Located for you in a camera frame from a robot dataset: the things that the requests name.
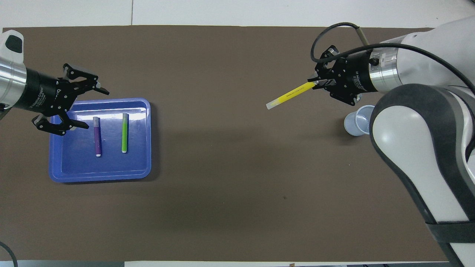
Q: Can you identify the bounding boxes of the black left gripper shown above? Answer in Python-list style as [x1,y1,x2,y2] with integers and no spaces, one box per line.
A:
[17,63,110,136]

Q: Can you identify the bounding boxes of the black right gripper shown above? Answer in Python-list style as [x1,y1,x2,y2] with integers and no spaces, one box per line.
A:
[307,45,376,107]

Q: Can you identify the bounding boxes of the yellow pen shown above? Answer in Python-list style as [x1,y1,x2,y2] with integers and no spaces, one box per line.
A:
[266,82,318,110]

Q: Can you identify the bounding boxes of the purple pen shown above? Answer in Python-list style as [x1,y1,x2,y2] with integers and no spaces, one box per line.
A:
[92,116,102,157]

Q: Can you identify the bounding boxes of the green pen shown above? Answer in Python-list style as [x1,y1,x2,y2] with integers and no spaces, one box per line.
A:
[121,113,129,153]

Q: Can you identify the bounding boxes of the blue plastic tray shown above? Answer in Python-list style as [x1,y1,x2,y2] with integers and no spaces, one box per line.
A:
[49,98,152,183]

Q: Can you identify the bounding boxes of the translucent plastic cup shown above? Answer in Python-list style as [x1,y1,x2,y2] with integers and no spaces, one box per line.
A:
[344,105,376,136]

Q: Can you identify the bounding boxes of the brown table mat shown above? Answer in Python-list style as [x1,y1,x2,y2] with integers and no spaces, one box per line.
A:
[0,25,474,262]

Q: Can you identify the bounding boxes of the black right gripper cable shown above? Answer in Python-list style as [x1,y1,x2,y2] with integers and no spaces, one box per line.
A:
[311,22,475,93]

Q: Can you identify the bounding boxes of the loose black cable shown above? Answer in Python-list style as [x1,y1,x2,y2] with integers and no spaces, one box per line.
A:
[0,241,18,267]

